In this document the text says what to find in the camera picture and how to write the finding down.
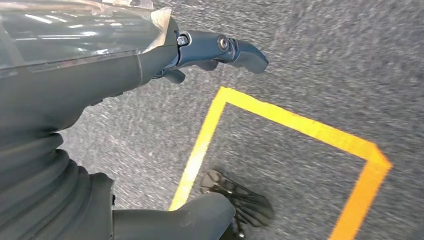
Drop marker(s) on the black robot foot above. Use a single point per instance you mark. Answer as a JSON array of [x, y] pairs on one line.
[[245, 205]]

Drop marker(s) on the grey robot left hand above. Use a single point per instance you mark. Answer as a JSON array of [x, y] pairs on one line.
[[66, 66]]

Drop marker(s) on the yellow floor tape square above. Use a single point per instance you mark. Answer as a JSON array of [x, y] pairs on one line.
[[298, 121]]

